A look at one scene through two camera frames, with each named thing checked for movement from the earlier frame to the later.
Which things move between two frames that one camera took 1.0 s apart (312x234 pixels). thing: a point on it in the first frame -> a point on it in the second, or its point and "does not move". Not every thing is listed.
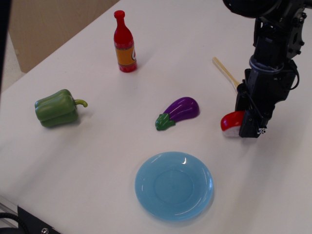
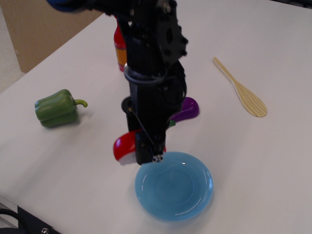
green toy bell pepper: (58, 108) does not move
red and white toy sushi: (231, 123) -> (125, 148)
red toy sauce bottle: (124, 45) does not move
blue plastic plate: (174, 186) does not move
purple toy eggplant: (185, 107) does not move
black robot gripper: (269, 81) -> (157, 83)
